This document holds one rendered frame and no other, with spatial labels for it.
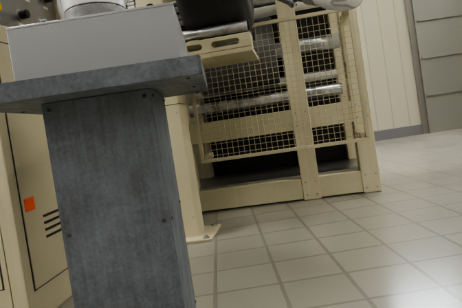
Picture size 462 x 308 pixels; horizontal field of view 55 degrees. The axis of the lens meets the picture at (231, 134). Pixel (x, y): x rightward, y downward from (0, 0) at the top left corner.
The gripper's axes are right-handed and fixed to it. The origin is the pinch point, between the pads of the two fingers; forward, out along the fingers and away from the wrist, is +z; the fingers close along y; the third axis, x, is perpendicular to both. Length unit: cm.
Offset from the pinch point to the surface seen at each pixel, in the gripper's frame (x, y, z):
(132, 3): -27, 3, 62
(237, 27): -4.3, 16.7, 17.4
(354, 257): -34, 75, -61
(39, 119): -92, 16, 17
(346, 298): -57, 59, -77
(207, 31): -13.7, 16.2, 26.0
